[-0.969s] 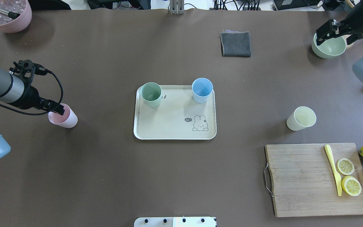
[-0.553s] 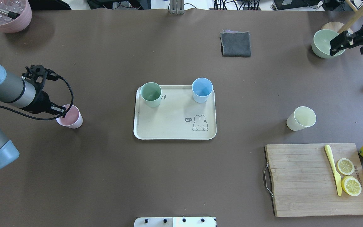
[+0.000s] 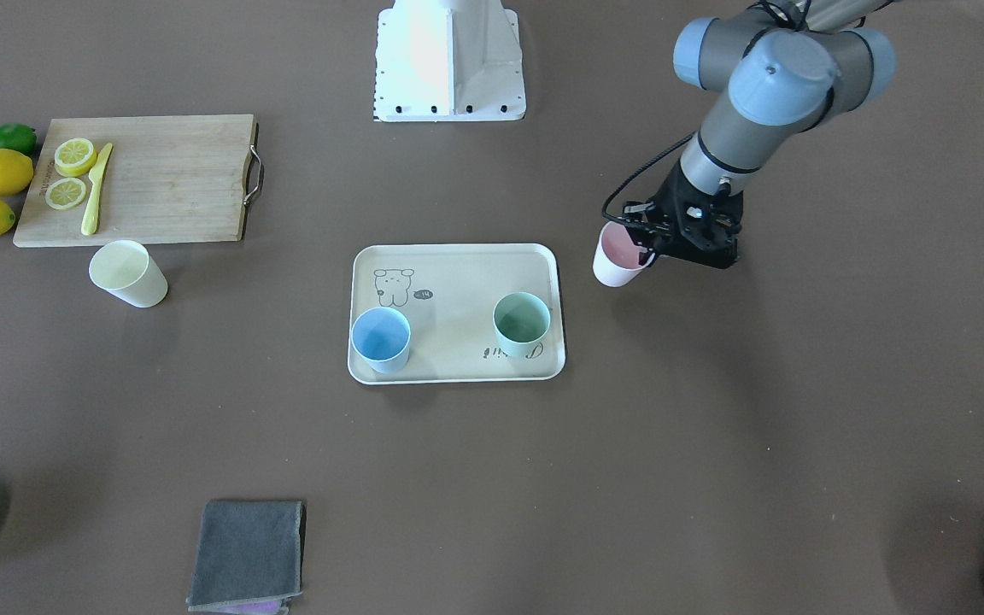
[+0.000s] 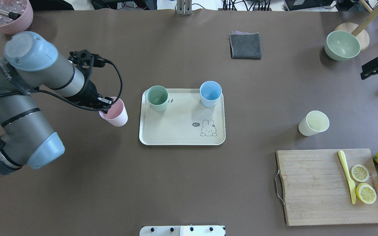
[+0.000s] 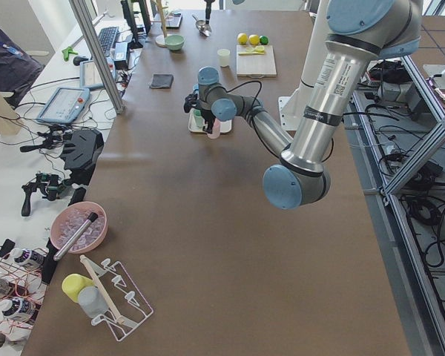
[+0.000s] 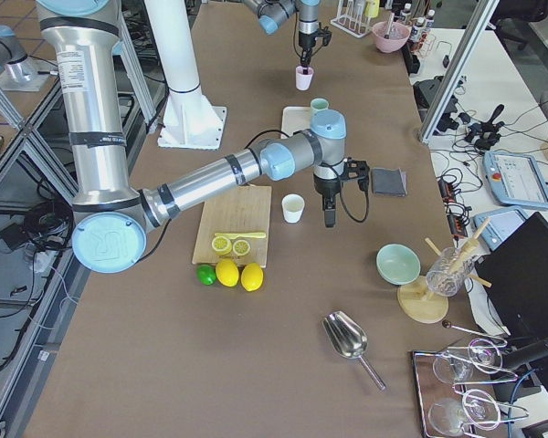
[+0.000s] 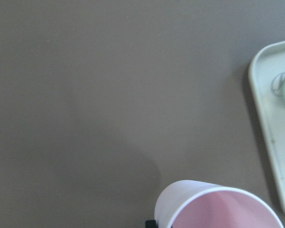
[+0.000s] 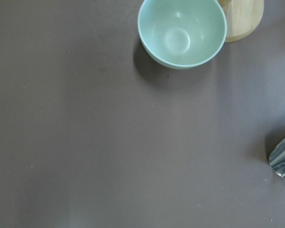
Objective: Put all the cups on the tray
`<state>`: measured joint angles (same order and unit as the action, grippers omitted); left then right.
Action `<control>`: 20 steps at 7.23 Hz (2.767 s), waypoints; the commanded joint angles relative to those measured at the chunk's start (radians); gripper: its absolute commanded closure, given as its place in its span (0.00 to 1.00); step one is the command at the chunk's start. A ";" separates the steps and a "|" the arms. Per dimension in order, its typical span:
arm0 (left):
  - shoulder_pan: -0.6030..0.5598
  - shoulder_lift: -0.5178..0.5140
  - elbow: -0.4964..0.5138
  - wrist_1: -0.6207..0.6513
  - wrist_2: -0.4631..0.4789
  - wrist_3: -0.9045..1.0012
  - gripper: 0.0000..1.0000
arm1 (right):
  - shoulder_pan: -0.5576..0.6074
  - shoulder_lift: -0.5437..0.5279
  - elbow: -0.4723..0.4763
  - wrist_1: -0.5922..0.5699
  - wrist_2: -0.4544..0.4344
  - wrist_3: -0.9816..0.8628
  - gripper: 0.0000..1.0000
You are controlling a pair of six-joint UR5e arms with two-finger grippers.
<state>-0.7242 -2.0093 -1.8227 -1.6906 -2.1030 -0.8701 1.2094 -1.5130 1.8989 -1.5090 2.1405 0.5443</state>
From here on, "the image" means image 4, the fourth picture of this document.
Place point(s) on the lemon half slice upper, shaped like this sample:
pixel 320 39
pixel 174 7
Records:
pixel 359 173

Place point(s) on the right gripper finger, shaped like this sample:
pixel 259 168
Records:
pixel 369 69

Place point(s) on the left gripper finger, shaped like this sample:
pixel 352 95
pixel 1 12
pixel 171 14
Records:
pixel 105 101

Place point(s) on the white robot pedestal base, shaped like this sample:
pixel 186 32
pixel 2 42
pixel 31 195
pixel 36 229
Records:
pixel 189 230

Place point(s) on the lemon half slice lower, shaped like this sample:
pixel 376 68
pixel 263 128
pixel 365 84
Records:
pixel 365 193

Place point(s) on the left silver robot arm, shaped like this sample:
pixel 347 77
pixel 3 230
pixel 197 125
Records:
pixel 29 62

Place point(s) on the aluminium frame post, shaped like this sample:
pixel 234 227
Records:
pixel 184 7

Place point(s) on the pink bowl with ice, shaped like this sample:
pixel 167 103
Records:
pixel 23 7

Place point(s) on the wooden mug tree stand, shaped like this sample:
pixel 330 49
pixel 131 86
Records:
pixel 359 30

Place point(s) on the cream rabbit serving tray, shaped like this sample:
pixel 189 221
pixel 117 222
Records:
pixel 186 121

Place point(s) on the lemon half slice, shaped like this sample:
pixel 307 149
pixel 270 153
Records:
pixel 365 193
pixel 359 173

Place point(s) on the cream yellow plastic cup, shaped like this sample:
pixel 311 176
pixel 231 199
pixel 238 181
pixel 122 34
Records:
pixel 313 123

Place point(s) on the green ceramic bowl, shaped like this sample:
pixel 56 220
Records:
pixel 341 46

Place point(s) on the pink plastic cup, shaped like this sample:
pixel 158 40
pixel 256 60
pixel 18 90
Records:
pixel 116 115

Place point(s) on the bamboo cutting board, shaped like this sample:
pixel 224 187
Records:
pixel 315 190

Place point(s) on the yellow plastic knife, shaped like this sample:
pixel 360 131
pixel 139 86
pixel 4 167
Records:
pixel 350 182

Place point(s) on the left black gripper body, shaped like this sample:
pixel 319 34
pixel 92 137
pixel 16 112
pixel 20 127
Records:
pixel 90 91

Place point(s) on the folded grey cloth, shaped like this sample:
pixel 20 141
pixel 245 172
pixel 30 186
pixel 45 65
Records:
pixel 245 45

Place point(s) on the green plastic cup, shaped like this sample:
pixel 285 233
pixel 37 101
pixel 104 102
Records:
pixel 157 96

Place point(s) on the blue plastic cup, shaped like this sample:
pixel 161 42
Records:
pixel 210 92

